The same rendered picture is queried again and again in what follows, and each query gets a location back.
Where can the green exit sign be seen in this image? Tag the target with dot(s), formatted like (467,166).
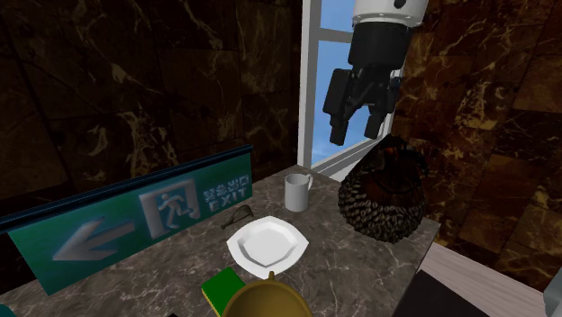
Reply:
(109,219)

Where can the white mug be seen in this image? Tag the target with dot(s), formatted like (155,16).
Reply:
(296,193)

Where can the green sponge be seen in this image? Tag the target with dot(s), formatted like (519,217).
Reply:
(219,287)

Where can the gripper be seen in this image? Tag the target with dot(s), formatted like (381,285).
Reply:
(377,44)

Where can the white framed window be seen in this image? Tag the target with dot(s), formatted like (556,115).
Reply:
(333,57)

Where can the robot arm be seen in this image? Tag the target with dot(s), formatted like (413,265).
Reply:
(386,9)

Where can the white plate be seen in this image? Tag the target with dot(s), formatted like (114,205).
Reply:
(265,246)

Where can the dark woven basket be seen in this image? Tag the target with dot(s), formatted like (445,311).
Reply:
(382,206)

